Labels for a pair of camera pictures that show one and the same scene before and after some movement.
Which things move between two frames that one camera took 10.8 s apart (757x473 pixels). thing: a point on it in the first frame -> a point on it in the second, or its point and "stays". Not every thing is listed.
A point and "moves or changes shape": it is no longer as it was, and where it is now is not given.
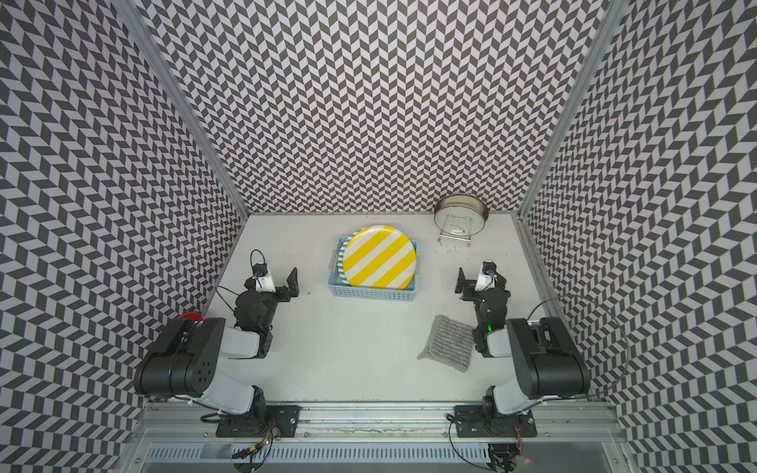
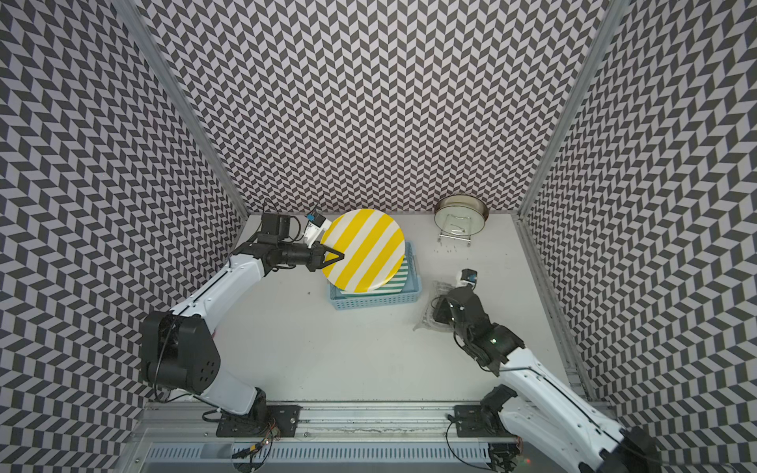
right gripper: [467, 296] -> [440, 314]
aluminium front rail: [381, 422] stays
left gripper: [293, 288] -> [317, 257]
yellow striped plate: [379, 256] moves or changes shape
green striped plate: [340, 267] -> [396, 285]
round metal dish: [460, 214] stays
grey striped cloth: [450, 343] -> [438, 288]
